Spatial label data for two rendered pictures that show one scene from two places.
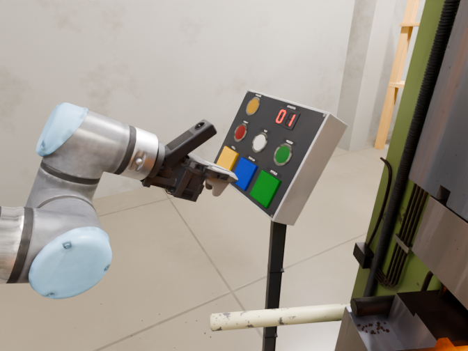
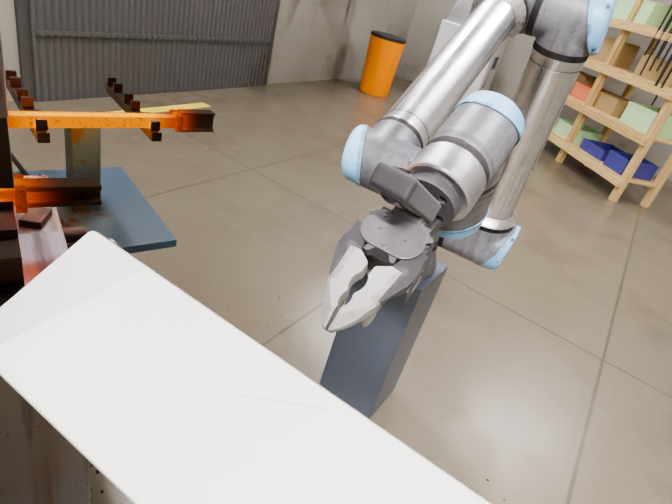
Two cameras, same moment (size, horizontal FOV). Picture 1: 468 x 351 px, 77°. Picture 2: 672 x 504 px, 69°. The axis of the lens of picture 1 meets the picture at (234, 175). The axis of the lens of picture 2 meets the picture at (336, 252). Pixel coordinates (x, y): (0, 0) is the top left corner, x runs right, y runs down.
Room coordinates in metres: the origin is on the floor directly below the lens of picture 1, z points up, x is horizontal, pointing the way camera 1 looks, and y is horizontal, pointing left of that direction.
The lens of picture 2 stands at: (0.89, -0.23, 1.36)
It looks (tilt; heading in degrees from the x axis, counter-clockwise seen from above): 30 degrees down; 145
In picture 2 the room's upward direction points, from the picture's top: 16 degrees clockwise
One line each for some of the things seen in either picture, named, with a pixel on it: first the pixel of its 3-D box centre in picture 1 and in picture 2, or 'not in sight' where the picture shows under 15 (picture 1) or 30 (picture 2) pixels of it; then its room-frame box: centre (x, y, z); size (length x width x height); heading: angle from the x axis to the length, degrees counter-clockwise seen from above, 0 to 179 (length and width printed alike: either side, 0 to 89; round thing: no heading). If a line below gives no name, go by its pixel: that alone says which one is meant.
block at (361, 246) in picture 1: (363, 255); not in sight; (0.63, -0.36, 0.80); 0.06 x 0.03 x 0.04; 5
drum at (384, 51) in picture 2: not in sight; (380, 64); (-4.51, 3.47, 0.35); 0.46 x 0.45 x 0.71; 29
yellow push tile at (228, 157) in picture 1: (227, 161); not in sight; (0.82, 0.02, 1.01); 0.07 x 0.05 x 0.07; 30
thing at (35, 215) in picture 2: not in sight; (36, 217); (0.15, -0.25, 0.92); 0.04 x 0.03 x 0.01; 160
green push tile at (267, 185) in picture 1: (266, 189); not in sight; (0.64, -0.08, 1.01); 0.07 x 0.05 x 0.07; 30
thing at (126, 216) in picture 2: not in sight; (84, 208); (-0.27, -0.16, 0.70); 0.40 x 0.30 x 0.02; 11
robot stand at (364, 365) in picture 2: not in sight; (379, 330); (-0.09, 0.74, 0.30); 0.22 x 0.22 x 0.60; 29
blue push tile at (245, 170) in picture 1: (244, 173); not in sight; (0.73, -0.03, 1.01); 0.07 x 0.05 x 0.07; 30
